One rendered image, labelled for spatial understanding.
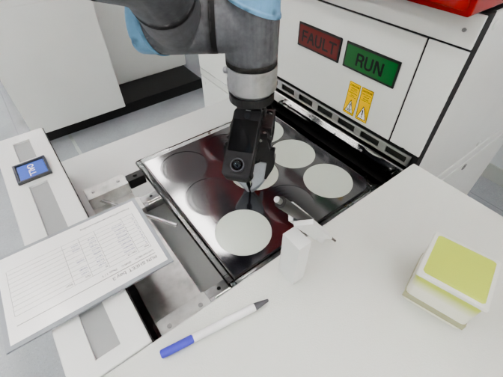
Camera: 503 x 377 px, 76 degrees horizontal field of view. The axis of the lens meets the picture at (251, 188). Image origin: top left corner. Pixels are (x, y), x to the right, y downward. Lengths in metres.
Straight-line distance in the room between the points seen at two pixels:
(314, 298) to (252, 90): 0.30
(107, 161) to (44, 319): 0.50
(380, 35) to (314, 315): 0.47
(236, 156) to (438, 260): 0.30
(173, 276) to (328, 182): 0.35
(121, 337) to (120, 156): 0.55
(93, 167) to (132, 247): 0.43
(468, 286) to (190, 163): 0.53
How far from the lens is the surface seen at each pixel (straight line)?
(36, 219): 0.62
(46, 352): 1.64
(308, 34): 0.75
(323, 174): 0.69
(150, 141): 0.93
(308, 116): 0.80
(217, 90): 1.17
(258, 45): 0.45
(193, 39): 0.45
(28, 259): 0.56
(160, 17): 0.38
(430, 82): 0.61
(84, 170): 0.90
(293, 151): 0.74
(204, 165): 0.70
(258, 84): 0.47
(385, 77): 0.65
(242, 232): 0.57
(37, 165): 0.72
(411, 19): 0.61
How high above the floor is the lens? 1.36
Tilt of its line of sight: 46 degrees down
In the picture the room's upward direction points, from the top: straight up
